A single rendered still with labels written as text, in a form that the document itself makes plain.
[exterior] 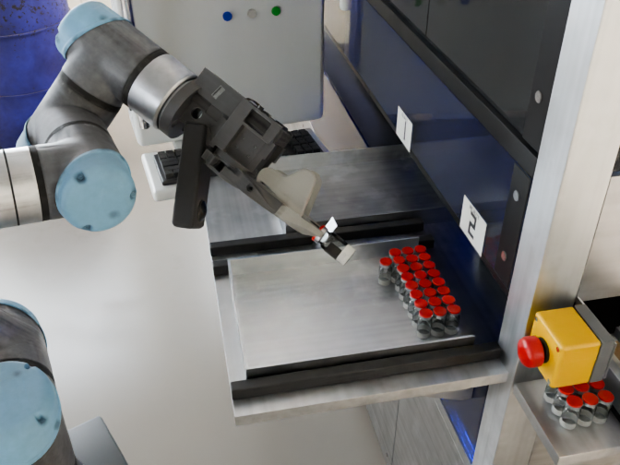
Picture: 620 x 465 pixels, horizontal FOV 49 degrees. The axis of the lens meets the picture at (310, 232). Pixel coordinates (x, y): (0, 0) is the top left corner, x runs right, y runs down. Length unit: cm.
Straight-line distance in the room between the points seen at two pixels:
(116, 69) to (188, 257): 199
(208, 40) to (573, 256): 108
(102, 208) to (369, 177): 87
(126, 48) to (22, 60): 272
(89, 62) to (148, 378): 160
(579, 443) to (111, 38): 76
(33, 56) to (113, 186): 284
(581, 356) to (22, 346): 70
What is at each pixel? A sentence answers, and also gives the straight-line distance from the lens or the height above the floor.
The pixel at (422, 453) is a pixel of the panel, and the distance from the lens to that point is 157.
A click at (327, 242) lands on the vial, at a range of 73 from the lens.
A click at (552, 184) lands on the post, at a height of 120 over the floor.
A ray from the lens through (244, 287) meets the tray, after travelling 117.
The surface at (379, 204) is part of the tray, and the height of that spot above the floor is 88.
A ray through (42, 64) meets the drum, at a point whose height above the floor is 43.
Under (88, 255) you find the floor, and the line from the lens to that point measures 284.
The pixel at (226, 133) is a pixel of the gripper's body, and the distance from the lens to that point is 73.
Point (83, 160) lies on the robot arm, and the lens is 68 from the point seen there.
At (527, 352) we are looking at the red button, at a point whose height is 100.
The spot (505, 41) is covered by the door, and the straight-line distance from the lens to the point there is 99.
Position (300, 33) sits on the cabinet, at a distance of 178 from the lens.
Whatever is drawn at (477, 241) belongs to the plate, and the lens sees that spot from 109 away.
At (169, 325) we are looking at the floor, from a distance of 244.
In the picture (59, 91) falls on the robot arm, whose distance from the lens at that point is 81.
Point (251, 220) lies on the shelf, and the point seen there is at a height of 88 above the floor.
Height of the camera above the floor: 162
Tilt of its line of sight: 35 degrees down
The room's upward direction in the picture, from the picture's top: straight up
